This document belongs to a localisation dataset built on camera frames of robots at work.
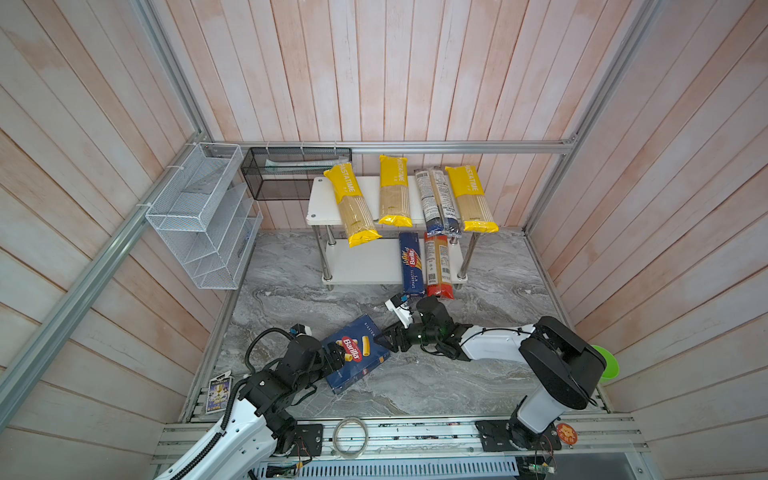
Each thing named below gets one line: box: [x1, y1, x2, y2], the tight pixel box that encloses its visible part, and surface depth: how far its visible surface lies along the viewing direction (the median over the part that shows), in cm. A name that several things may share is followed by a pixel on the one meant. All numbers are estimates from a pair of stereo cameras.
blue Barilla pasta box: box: [321, 314, 391, 395], surface depth 83 cm
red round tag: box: [557, 423, 578, 445], surface depth 76 cm
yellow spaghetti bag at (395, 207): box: [378, 155, 413, 227], surface depth 80 cm
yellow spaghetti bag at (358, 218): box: [324, 163, 382, 248], surface depth 76 cm
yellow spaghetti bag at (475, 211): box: [445, 165, 500, 233], surface depth 78 cm
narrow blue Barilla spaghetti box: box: [399, 232, 425, 295], surface depth 99 cm
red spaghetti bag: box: [424, 232, 455, 300], surface depth 99 cm
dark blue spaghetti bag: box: [414, 167, 462, 236], surface depth 78 cm
